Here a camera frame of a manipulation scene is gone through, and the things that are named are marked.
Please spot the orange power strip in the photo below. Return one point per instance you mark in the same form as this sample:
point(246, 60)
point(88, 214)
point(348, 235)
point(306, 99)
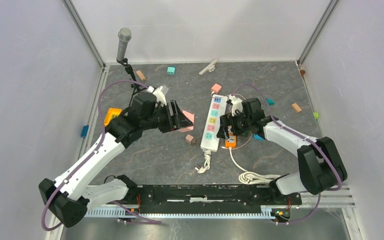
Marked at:
point(231, 141)

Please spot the teal cube block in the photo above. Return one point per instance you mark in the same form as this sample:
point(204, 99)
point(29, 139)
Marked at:
point(171, 70)

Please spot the black tripod mic stand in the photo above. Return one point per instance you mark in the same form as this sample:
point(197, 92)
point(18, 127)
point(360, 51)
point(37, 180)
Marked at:
point(129, 70)

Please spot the tan wooden block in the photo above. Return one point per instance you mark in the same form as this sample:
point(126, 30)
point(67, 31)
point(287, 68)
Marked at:
point(141, 76)

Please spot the blue clip on rail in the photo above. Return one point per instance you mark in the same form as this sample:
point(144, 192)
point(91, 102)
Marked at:
point(84, 131)

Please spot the yellow toy crate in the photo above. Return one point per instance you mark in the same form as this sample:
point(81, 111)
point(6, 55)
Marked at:
point(111, 114)

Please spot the teal triangle block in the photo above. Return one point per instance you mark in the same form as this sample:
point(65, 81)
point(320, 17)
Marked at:
point(270, 102)

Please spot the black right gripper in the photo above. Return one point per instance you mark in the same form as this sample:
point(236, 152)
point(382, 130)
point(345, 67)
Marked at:
point(225, 120)

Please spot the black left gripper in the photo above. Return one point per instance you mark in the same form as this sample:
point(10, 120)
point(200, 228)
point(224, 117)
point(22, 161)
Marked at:
point(182, 120)

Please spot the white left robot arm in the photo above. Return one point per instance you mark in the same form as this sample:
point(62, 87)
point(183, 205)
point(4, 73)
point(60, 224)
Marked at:
point(66, 196)

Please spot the grey microphone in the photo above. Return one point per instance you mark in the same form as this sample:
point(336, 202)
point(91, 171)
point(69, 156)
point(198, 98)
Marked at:
point(124, 36)

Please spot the white multicolour power strip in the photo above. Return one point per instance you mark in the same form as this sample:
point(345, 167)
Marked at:
point(217, 108)

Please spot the tan block right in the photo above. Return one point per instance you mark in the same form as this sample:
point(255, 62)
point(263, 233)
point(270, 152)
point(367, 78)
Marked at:
point(296, 107)

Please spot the green small block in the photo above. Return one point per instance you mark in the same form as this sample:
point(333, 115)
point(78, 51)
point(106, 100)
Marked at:
point(316, 115)

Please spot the small pink charger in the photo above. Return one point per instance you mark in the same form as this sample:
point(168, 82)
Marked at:
point(215, 89)

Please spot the small mauve cube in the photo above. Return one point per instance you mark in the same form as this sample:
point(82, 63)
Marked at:
point(190, 139)

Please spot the blue cube socket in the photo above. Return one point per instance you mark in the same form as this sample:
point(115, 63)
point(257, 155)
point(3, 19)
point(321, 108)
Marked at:
point(257, 137)

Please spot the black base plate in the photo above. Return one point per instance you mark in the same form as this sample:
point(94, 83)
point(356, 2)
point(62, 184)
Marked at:
point(205, 199)

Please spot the white plastic bracket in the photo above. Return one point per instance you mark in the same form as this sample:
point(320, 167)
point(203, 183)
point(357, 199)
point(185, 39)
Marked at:
point(209, 68)

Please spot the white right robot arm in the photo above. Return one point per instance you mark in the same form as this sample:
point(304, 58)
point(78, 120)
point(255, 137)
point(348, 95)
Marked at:
point(320, 166)

